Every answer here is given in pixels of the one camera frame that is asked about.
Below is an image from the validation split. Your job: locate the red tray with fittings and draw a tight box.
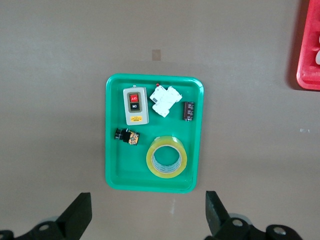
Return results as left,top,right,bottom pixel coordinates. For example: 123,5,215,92
296,0,320,91

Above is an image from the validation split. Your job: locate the green plastic tray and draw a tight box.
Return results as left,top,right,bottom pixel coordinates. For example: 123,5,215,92
104,73,205,195

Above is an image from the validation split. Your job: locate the white circuit breaker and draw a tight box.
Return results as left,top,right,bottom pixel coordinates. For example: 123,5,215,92
149,83,183,118

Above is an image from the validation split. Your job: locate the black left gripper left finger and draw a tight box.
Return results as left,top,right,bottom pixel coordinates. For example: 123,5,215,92
26,191,92,240

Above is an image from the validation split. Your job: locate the black cylindrical capacitor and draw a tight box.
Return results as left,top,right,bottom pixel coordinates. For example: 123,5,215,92
183,101,195,123

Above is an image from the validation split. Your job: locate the grey on-off switch box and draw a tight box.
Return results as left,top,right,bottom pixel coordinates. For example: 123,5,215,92
122,84,150,126

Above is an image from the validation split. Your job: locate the black push button switch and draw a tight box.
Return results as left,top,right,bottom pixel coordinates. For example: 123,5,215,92
114,127,141,146

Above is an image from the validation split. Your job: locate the clear yellowish tape roll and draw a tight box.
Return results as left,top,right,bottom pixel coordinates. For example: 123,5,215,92
145,135,188,179

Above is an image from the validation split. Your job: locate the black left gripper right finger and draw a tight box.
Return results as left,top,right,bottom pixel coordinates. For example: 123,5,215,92
204,190,252,240

